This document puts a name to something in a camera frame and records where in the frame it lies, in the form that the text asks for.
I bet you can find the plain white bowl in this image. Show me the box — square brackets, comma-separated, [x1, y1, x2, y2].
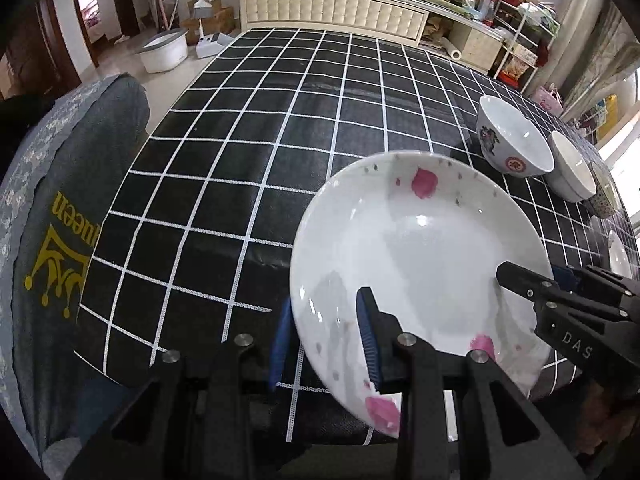
[544, 131, 598, 204]

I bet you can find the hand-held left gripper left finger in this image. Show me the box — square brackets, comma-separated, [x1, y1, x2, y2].
[62, 297, 301, 480]

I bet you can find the white bowl with red print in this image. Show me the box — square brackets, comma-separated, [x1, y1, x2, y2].
[475, 95, 555, 179]

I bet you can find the cardboard box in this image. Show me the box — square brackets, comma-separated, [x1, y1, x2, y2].
[181, 7, 236, 46]

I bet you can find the cream tufted cabinet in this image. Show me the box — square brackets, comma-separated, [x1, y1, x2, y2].
[239, 0, 431, 50]

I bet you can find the white box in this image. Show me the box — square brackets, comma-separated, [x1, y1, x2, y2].
[195, 32, 232, 59]

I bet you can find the patterned bowl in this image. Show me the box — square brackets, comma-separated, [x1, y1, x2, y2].
[586, 161, 622, 220]

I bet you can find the plain white plate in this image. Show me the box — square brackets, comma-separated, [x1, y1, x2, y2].
[607, 230, 635, 279]

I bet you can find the cream drawer unit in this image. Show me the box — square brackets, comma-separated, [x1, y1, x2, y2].
[448, 22, 505, 73]

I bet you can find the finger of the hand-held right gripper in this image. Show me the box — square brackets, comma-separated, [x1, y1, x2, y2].
[552, 265, 640, 311]
[496, 261, 632, 322]

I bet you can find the grey curtain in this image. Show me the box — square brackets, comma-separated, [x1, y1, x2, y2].
[562, 0, 640, 128]

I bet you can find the pink bag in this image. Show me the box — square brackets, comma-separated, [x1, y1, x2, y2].
[532, 82, 566, 116]

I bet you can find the grey chair with gold print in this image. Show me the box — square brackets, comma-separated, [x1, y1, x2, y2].
[0, 74, 151, 480]

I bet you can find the white plastic tub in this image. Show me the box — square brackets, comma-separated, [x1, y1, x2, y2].
[136, 29, 190, 74]

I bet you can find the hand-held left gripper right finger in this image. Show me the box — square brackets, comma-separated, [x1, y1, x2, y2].
[355, 286, 588, 480]

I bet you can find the white plate with pink petals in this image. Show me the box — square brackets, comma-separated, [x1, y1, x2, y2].
[289, 150, 556, 440]

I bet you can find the white wire shelf rack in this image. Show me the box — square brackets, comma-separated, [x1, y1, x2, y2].
[492, 0, 563, 93]

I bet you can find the black checkered tablecloth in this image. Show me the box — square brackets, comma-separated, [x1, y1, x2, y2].
[74, 27, 640, 448]

